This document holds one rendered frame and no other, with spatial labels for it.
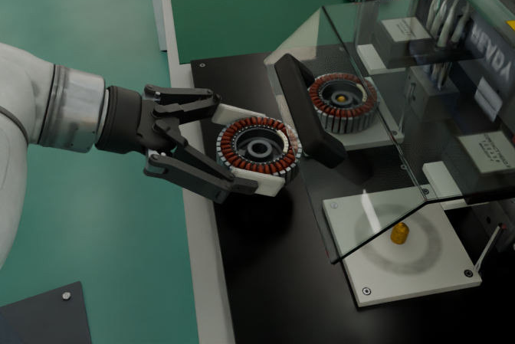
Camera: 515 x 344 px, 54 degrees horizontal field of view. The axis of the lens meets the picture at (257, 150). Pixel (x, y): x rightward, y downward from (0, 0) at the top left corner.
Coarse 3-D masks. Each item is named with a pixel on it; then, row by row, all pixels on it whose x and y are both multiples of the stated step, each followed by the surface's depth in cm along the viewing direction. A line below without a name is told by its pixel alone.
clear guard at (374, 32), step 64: (384, 0) 49; (448, 0) 49; (512, 0) 49; (320, 64) 45; (384, 64) 42; (448, 64) 42; (512, 64) 42; (384, 128) 37; (448, 128) 36; (512, 128) 36; (320, 192) 38; (384, 192) 34; (448, 192) 32
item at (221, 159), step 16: (224, 128) 68; (240, 128) 68; (256, 128) 68; (272, 128) 68; (224, 144) 65; (240, 144) 68; (256, 144) 67; (272, 144) 69; (288, 144) 66; (224, 160) 64; (240, 160) 63; (256, 160) 66; (272, 160) 67; (288, 160) 64; (288, 176) 64
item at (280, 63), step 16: (288, 64) 42; (288, 80) 41; (304, 80) 44; (288, 96) 40; (304, 96) 39; (304, 112) 38; (304, 128) 37; (320, 128) 37; (304, 144) 37; (320, 144) 36; (336, 144) 37; (320, 160) 37; (336, 160) 38
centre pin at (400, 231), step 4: (396, 224) 62; (400, 224) 62; (404, 224) 62; (392, 228) 63; (396, 228) 62; (400, 228) 62; (404, 228) 62; (408, 228) 62; (392, 232) 63; (396, 232) 62; (400, 232) 62; (404, 232) 62; (392, 236) 63; (396, 236) 62; (400, 236) 62; (404, 236) 62; (392, 240) 63; (396, 240) 63; (400, 240) 62; (404, 240) 63
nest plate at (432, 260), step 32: (416, 224) 65; (448, 224) 65; (352, 256) 62; (384, 256) 62; (416, 256) 62; (448, 256) 62; (352, 288) 60; (384, 288) 59; (416, 288) 59; (448, 288) 59
